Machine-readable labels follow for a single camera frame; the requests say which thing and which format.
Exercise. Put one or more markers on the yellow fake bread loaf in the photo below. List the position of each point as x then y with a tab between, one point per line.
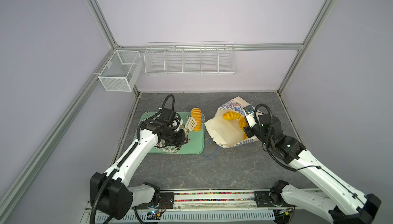
196	113

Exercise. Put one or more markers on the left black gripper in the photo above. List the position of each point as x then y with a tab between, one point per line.
180	140

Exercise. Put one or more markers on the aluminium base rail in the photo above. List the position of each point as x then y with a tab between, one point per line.
219	206

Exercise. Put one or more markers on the yellow fake bread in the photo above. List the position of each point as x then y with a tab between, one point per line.
231	115
243	124

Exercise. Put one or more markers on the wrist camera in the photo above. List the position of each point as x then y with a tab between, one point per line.
249	115
167	115

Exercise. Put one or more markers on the green floral tray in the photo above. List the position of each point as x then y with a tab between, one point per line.
195	143

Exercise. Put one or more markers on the white mesh box basket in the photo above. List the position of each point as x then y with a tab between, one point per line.
121	71

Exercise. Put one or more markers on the metal tongs with white tips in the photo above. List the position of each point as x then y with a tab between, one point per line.
188	126

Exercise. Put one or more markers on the white wire shelf basket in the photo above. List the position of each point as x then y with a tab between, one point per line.
190	58

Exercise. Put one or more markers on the checkered paper bag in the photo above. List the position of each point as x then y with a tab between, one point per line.
227	133

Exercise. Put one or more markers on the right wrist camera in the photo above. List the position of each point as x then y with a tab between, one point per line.
249	115

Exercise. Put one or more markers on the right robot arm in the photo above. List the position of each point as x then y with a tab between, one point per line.
343	204

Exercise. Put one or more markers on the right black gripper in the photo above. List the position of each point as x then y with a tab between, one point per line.
248	132

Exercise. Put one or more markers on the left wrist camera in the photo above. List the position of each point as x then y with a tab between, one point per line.
167	115

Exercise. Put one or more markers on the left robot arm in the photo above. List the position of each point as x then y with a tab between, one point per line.
110	191

